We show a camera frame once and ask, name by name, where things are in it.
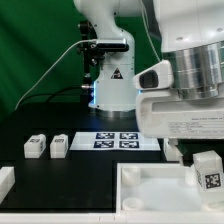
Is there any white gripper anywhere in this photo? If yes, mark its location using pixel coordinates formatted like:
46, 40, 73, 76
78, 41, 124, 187
136, 90, 224, 164

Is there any white square table top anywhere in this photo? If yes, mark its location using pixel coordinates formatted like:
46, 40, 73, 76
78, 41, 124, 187
116, 163, 224, 213

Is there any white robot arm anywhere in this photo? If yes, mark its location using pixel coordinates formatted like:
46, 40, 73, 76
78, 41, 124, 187
73, 0, 224, 161

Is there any white marker sheet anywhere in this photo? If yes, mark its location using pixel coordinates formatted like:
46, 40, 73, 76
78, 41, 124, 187
70, 132, 160, 151

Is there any white left obstacle block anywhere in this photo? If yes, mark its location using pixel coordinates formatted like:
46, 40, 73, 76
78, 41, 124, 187
0, 167, 15, 204

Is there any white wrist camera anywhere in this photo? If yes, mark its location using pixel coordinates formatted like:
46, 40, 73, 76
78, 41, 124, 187
133, 60, 174, 90

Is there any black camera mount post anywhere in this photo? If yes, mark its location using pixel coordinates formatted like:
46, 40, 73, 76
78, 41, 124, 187
77, 20, 106, 103

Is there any black cable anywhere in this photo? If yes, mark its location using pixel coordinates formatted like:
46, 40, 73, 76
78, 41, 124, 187
19, 86, 84, 107

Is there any white cable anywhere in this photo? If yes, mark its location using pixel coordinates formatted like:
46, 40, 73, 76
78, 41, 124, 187
14, 39, 101, 110

